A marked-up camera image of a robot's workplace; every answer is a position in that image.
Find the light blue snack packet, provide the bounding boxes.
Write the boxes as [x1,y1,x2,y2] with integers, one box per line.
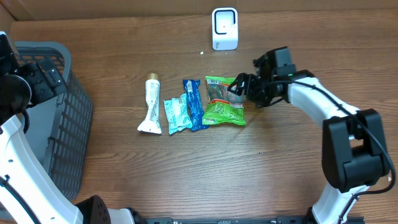
[164,93,193,135]

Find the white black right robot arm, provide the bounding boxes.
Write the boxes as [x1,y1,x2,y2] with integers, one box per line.
[228,47,397,223]

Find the green snack bag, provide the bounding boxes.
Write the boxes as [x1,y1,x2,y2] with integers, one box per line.
[202,76,246,126]

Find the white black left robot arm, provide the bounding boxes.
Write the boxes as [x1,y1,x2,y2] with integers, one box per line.
[1,32,140,223]

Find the white tube gold cap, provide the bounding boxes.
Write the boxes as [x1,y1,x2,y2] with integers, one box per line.
[137,73,162,134]

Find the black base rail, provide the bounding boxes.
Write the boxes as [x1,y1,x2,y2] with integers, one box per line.
[144,216,307,224]

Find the white barcode scanner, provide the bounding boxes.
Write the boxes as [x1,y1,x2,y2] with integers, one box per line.
[211,7,239,51]

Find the grey plastic basket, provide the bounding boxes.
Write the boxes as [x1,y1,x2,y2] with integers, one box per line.
[16,41,94,200]

